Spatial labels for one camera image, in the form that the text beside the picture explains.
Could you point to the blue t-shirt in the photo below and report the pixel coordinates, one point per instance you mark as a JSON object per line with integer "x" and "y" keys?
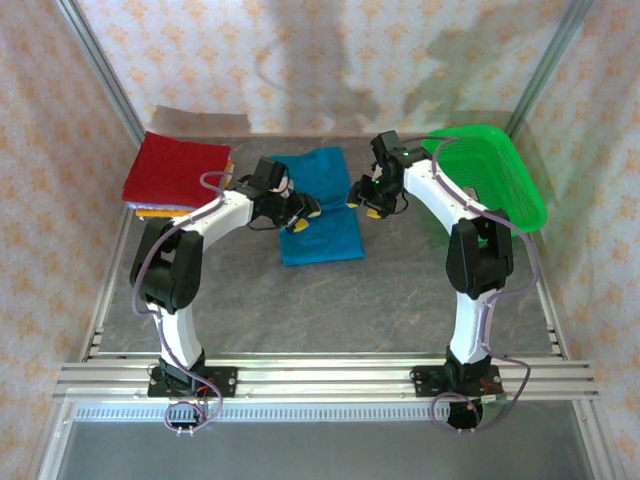
{"x": 325, "y": 240}

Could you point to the green plastic mesh basket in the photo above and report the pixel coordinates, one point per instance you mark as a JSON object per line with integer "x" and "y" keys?
{"x": 500, "y": 160}

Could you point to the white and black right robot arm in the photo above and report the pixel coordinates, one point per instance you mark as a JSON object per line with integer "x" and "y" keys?
{"x": 467, "y": 330}

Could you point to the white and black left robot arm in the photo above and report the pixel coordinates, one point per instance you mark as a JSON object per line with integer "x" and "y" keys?
{"x": 180, "y": 335}

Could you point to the small label in basket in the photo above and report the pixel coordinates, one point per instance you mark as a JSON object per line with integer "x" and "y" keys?
{"x": 474, "y": 193}

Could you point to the folded red t-shirt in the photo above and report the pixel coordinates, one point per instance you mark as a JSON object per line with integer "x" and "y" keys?
{"x": 170, "y": 170}

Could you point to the orange patterned white curtain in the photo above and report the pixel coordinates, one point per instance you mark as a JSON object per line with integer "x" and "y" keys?
{"x": 40, "y": 200}
{"x": 350, "y": 60}
{"x": 600, "y": 200}

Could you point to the small green circuit board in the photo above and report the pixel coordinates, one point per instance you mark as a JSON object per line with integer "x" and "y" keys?
{"x": 495, "y": 398}

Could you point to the grey metal panel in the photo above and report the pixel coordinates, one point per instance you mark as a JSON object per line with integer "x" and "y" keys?
{"x": 325, "y": 450}

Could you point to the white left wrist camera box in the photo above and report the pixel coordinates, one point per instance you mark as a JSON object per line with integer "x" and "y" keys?
{"x": 286, "y": 185}

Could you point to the aluminium mounting rail beam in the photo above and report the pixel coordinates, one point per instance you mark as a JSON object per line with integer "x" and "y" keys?
{"x": 325, "y": 375}

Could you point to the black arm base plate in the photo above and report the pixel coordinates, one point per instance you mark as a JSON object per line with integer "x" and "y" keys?
{"x": 225, "y": 380}
{"x": 422, "y": 380}

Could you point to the aluminium frame post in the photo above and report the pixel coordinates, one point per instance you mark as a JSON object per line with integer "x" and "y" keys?
{"x": 540, "y": 75}
{"x": 100, "y": 70}

